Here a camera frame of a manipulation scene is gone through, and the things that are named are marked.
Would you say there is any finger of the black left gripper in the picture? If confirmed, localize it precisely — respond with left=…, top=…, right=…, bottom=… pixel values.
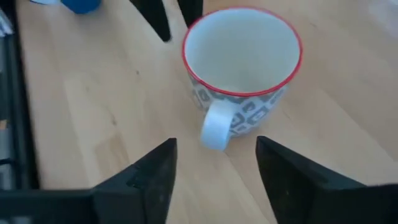
left=129, top=0, right=173, bottom=43
left=177, top=0, right=205, bottom=28

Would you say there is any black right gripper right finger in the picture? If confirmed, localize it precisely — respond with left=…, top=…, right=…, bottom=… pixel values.
left=256, top=135, right=367, bottom=224

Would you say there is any blue mug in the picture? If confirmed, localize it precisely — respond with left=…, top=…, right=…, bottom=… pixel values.
left=29, top=0, right=103, bottom=15

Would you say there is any red-rimmed grey patterned mug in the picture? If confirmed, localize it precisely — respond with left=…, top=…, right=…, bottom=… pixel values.
left=182, top=6, right=304, bottom=152

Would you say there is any black aluminium table frame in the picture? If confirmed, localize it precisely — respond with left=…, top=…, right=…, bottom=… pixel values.
left=0, top=0, right=40, bottom=190

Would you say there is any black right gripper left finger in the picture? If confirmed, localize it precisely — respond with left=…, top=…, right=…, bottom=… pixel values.
left=93, top=138, right=178, bottom=224

